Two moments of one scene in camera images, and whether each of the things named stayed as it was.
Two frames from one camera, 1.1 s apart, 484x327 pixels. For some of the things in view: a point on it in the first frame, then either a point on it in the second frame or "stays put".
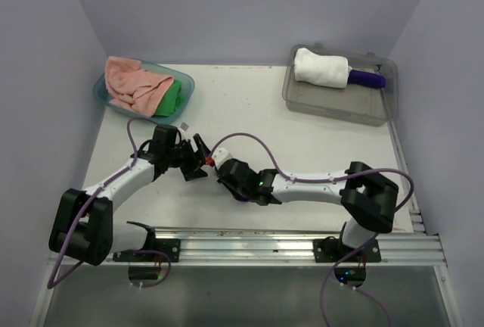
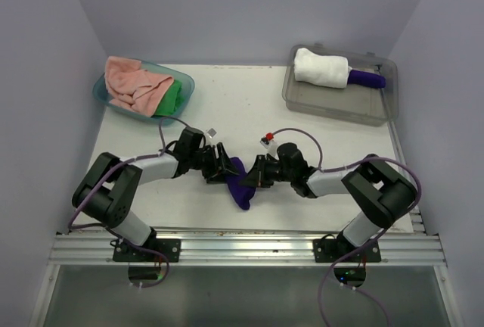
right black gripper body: x=237 y=192 -> x=274 y=172
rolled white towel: x=325 y=70 stays put
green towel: x=172 y=99 stays put
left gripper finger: x=192 y=172 -> x=219 y=178
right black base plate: x=336 y=250 stays put
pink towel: x=134 y=88 stays put
